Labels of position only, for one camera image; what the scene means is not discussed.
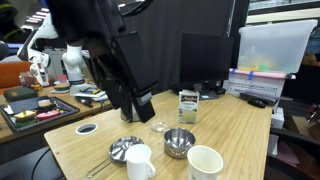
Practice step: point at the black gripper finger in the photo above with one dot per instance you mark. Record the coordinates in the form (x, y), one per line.
(145, 108)
(115, 96)

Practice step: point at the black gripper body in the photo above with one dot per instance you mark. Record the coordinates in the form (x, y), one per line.
(131, 63)

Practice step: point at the white ceramic mug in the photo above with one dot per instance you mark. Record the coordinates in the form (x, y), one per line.
(138, 163)

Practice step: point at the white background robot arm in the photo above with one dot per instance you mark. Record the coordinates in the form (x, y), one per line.
(73, 63)

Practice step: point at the small clear glass dish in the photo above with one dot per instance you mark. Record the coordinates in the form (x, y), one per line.
(159, 126)

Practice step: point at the green and white carton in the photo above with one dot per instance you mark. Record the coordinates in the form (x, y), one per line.
(188, 108)

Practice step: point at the small steel pot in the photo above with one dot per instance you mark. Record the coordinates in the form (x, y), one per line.
(179, 141)

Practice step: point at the black plastic tray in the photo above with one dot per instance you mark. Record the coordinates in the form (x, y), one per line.
(66, 106)

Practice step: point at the stack of coloured toy plates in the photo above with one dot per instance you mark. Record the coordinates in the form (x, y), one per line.
(61, 86)

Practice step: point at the black curtain divider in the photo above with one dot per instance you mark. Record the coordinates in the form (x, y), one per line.
(173, 20)

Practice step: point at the pink toy block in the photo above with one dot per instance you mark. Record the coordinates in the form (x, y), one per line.
(48, 115)

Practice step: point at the small dark bowl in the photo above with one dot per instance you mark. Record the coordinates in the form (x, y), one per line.
(46, 104)

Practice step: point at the black computer monitor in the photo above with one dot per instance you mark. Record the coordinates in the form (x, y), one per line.
(205, 58)

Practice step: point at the yellow and green toy sandwich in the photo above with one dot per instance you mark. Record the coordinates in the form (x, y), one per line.
(25, 116)

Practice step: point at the dark green flat case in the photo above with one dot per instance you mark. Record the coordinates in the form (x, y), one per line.
(20, 93)

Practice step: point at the black computer mouse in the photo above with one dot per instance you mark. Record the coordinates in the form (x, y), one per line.
(256, 103)

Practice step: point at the white printed cardboard box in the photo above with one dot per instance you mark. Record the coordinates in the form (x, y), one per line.
(256, 85)

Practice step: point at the small white box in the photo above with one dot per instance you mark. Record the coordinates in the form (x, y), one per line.
(277, 118)

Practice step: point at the translucent plastic storage bin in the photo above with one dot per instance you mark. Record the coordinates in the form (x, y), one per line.
(275, 46)

